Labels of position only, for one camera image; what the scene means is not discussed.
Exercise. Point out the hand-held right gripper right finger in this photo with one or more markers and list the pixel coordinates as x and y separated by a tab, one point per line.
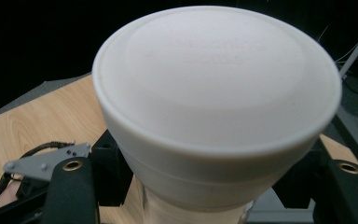
348	199

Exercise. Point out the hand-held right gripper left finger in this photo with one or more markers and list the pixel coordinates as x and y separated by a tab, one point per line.
71	196

